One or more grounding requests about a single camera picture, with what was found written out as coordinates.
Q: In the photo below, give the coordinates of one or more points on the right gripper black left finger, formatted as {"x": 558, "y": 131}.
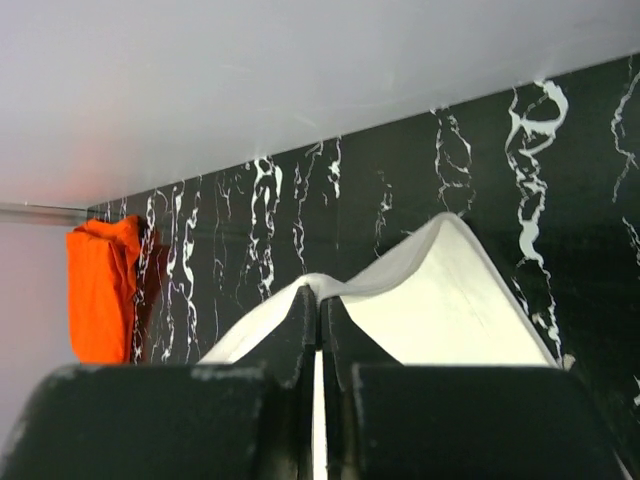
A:
{"x": 248, "y": 420}

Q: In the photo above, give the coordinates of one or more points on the white t shirt red print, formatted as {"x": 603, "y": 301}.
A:
{"x": 435, "y": 299}

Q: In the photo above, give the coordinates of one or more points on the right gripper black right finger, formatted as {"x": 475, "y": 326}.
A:
{"x": 385, "y": 420}

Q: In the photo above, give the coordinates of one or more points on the folded orange t shirt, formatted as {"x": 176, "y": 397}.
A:
{"x": 114, "y": 277}

